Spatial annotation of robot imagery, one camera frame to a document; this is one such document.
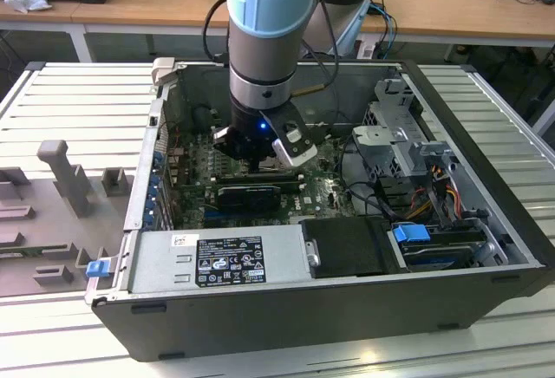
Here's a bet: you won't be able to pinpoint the black RAM slot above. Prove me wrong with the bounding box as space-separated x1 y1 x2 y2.
213 174 303 188
212 169 300 182

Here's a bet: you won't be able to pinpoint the CPU socket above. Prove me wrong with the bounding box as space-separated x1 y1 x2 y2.
237 152 291 175

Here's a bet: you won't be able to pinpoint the black graphics card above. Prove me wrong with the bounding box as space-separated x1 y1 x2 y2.
215 184 282 213

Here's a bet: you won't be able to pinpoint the green motherboard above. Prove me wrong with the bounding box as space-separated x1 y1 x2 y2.
173 128 362 230

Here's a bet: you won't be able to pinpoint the grey case latch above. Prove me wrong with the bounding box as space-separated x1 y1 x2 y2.
151 57 179 87

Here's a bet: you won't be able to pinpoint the silver metal drive cage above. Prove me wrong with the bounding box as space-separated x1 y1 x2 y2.
351 77 461 182

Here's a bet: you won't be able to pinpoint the black plastic shroud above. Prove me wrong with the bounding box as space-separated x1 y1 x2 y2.
301 217 394 279

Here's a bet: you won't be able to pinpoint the silver power supply with label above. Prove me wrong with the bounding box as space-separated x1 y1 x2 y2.
127 226 313 295

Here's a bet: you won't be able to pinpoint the black and grey PC case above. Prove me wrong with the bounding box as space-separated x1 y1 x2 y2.
84 57 548 362

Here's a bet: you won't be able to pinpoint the blue disk carrier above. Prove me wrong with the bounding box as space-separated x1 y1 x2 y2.
391 223 431 249

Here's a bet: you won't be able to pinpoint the grey parts rack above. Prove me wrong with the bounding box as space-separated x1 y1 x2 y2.
0 139 135 299

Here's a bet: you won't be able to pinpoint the hard disk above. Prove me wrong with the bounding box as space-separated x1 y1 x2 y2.
401 243 476 271

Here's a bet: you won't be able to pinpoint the green RAM stick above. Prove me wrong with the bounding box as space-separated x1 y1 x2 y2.
0 244 73 256

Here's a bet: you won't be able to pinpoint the crumpled white paper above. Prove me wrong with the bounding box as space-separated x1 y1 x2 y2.
3 0 53 14

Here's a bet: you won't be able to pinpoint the small black wrist camera mount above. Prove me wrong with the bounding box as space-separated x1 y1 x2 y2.
211 125 244 158

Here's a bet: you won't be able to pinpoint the white camera on black bracket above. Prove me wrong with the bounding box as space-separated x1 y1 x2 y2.
258 108 321 169

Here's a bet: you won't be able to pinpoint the copper coloured cable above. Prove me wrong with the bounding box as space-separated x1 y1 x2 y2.
289 84 327 97

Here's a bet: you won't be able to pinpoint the black cable bundle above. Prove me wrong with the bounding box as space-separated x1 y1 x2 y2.
340 137 411 223

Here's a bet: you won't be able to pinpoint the wooden desk white frame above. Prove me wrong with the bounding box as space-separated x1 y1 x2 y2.
0 0 231 63
359 0 555 49

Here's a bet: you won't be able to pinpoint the orange and yellow wires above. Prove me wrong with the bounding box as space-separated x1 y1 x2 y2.
407 180 463 221

